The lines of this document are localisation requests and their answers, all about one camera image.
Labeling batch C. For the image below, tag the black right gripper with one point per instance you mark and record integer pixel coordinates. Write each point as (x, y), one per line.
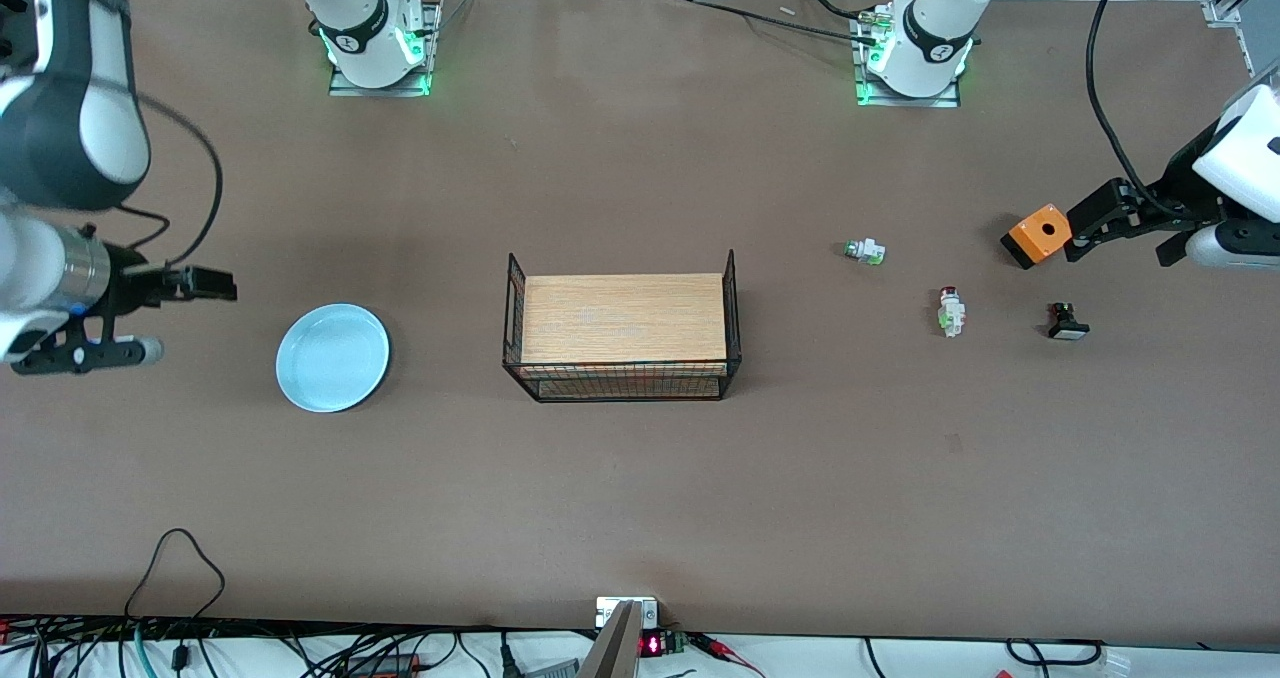
(128, 289)

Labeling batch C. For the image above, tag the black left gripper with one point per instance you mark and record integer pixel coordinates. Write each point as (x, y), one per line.
(1177, 189)

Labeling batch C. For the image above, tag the light blue plate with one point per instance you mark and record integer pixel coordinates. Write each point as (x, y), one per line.
(333, 358)

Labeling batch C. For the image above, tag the red push button switch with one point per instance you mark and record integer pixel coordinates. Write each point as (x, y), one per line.
(951, 315)

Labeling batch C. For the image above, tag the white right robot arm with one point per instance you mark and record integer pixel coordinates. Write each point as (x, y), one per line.
(100, 138)

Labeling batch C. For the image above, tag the black square push button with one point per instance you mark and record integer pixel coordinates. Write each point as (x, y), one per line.
(1067, 327)

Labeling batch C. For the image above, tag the wooden shelf board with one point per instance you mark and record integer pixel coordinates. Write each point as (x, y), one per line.
(625, 318)

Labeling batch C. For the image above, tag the black power adapter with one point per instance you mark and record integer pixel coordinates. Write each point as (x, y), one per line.
(385, 665)

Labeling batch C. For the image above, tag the red digit display module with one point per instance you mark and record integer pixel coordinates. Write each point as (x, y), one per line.
(652, 645)

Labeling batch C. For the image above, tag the red clip lead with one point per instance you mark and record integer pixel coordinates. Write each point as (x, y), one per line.
(715, 646)

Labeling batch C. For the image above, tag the orange button enclosure box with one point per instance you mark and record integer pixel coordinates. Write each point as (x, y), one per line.
(1038, 235)

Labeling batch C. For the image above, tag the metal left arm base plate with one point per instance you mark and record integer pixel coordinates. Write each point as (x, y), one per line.
(952, 93)

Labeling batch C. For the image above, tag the green push button switch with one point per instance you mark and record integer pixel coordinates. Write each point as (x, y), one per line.
(866, 252)

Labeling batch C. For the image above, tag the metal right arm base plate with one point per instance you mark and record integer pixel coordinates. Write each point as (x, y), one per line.
(432, 28)

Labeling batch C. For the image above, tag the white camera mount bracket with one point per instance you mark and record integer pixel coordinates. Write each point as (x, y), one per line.
(605, 613)

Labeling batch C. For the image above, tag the grey camera post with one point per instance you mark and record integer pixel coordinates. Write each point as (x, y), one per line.
(615, 648)

